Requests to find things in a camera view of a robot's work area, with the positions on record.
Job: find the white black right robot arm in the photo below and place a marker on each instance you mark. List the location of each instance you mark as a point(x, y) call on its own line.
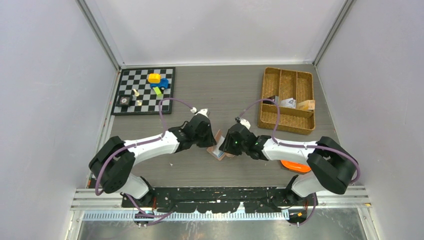
point(331, 167)

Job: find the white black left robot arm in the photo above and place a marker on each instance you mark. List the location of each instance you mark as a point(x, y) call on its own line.
point(113, 163)

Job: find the pink leather card holder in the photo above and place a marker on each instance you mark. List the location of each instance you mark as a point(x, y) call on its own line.
point(215, 150)

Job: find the green toy block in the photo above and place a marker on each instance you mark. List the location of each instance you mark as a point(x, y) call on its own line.
point(158, 91)

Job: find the black credit card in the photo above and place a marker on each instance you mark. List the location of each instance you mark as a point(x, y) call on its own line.
point(272, 100)

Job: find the yellow toy block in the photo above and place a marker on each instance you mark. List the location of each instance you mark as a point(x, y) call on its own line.
point(154, 78)

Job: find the tan card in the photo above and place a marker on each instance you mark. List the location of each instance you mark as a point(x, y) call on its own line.
point(307, 105)

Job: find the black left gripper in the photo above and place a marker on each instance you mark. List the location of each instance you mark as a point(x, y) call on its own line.
point(210, 141)

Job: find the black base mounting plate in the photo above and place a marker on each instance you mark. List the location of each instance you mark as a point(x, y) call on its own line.
point(268, 199)

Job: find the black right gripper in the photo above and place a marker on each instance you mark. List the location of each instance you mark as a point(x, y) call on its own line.
point(226, 146)

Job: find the woven bamboo organizer tray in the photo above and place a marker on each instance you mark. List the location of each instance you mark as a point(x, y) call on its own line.
point(286, 84)

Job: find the blue toy car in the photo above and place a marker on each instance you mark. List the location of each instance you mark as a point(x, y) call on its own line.
point(162, 85)

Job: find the orange horseshoe toy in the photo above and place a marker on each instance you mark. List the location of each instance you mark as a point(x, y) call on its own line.
point(295, 167)

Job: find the black white chessboard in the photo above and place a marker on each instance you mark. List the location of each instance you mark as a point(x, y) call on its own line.
point(136, 78)

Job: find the white chess pawn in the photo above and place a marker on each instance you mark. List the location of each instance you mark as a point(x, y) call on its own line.
point(135, 92)

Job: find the aluminium frame rail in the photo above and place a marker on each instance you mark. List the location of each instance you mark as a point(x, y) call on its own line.
point(88, 207)

